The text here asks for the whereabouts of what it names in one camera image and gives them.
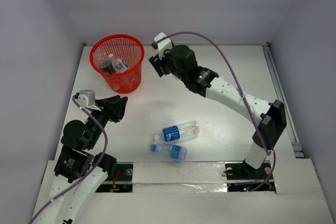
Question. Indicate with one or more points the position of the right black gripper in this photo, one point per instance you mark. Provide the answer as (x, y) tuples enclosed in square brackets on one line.
[(159, 64)]

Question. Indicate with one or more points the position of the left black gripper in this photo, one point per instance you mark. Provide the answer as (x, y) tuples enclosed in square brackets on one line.
[(109, 108)]

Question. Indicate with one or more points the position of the white label clear bottle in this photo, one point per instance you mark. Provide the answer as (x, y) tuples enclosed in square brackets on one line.
[(119, 65)]

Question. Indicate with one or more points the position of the green label clear bottle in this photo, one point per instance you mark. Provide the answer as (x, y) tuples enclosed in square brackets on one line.
[(103, 61)]

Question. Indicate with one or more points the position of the blue label large bottle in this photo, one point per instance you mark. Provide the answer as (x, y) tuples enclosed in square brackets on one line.
[(184, 131)]

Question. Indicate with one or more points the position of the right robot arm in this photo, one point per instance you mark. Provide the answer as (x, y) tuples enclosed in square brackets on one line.
[(268, 117)]

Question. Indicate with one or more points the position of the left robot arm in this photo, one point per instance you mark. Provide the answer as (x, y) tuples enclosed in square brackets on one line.
[(83, 163)]

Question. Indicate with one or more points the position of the red mesh plastic bin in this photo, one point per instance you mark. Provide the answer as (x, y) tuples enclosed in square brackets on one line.
[(131, 51)]

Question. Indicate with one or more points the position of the blue cap small bottle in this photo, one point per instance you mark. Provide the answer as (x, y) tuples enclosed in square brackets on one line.
[(172, 152)]

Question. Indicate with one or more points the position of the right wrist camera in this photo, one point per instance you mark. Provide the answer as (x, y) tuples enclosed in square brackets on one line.
[(161, 44)]

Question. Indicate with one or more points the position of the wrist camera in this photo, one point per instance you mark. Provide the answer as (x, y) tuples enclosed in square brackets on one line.
[(161, 44), (86, 99)]

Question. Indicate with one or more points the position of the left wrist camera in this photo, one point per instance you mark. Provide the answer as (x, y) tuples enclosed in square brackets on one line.
[(86, 99)]

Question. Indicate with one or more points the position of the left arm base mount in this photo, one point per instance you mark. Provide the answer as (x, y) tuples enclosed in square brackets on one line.
[(120, 181)]

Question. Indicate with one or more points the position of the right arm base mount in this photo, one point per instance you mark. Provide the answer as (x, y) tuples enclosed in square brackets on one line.
[(241, 178)]

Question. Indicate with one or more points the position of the aluminium rail right edge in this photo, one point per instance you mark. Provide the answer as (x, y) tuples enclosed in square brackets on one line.
[(296, 146)]

